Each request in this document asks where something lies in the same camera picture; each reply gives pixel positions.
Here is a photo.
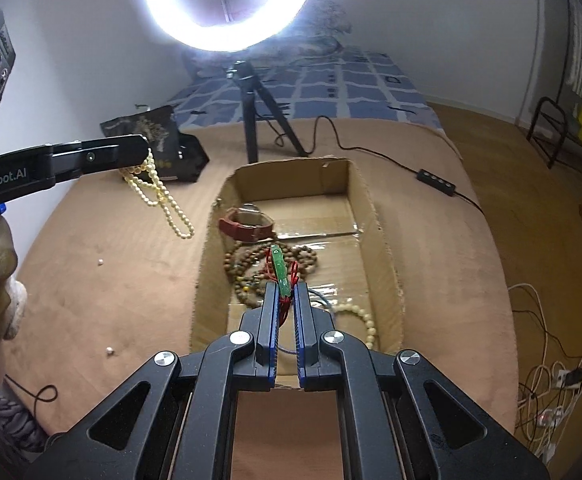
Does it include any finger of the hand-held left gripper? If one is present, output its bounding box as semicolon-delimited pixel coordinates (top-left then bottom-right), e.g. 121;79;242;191
46;133;153;182

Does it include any grey knit cloth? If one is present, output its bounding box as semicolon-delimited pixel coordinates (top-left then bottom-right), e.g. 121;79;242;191
0;392;48;457

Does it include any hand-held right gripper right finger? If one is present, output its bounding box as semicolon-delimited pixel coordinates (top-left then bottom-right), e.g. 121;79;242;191
293;282;552;480

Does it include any white bead bracelet green pendant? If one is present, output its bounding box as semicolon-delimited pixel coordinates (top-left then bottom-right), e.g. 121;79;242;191
263;242;378;351

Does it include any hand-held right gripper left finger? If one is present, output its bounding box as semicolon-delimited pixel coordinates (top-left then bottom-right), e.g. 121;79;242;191
21;282;279;480

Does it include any folded floral quilt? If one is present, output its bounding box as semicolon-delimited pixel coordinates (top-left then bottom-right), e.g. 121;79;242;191
271;0;354;59

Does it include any red strap watch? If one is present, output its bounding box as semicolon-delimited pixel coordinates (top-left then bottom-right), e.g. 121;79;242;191
219;204;276;242

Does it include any thin black cable loop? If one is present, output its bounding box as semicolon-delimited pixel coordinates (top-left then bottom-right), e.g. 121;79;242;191
2;374;58;404

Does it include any tangle of white floor cables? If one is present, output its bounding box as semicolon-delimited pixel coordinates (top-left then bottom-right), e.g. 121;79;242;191
507;282;582;467

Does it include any brown wooden bead necklace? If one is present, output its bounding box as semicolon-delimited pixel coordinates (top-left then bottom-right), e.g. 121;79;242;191
222;240;318;309

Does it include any black snack bag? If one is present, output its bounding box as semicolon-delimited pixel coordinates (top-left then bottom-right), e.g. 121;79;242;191
100;105;211;184

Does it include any black ring light cable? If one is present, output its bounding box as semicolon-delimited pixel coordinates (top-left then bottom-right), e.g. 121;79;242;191
271;116;484;211

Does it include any white ring light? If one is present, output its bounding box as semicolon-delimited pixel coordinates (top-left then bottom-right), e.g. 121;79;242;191
144;0;322;52

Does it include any cardboard box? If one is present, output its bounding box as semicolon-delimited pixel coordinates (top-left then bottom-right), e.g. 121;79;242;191
189;158;406;378

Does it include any black inline cable controller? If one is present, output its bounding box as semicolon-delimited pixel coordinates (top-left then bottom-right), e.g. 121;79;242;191
417;168;460;197

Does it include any cream pearl necklace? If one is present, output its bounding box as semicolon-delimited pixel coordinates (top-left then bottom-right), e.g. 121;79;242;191
120;152;196;240

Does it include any black shoe rack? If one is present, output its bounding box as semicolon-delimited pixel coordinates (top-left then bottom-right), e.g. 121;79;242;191
527;97;582;182

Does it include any black tripod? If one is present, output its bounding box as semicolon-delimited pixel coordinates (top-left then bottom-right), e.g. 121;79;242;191
226;61;308;164

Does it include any blue patterned bed sheet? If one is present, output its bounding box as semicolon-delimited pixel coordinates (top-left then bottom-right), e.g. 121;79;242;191
166;45;444;134

